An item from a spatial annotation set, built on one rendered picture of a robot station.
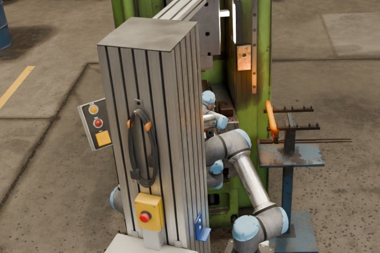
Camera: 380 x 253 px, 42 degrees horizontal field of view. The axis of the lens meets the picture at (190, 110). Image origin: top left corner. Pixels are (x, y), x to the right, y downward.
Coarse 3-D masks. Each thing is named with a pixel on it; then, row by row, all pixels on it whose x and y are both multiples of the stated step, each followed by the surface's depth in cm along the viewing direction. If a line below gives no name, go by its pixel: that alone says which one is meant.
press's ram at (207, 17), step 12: (168, 0) 283; (216, 0) 285; (204, 12) 288; (216, 12) 289; (228, 12) 310; (204, 24) 292; (216, 24) 292; (204, 36) 296; (216, 36) 296; (204, 48) 299; (216, 48) 300
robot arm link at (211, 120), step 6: (210, 114) 262; (216, 114) 264; (204, 120) 253; (210, 120) 257; (216, 120) 261; (222, 120) 261; (204, 126) 253; (210, 126) 258; (216, 126) 263; (222, 126) 263
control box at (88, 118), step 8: (88, 104) 294; (96, 104) 296; (104, 104) 298; (80, 112) 295; (88, 112) 294; (96, 112) 295; (104, 112) 297; (88, 120) 293; (104, 120) 297; (88, 128) 293; (96, 128) 295; (104, 128) 297; (88, 136) 296; (96, 144) 294; (112, 144) 298
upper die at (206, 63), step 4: (200, 56) 302; (204, 56) 302; (208, 56) 302; (212, 56) 303; (200, 60) 303; (204, 60) 303; (208, 60) 304; (212, 60) 304; (200, 64) 304; (204, 64) 305; (208, 64) 305; (212, 64) 305; (204, 68) 306; (208, 68) 306; (212, 68) 307
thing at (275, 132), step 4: (268, 104) 321; (268, 108) 317; (268, 112) 313; (272, 112) 312; (272, 116) 308; (272, 120) 304; (272, 124) 301; (272, 128) 297; (276, 128) 297; (272, 132) 294; (276, 132) 291; (276, 136) 288; (276, 140) 287
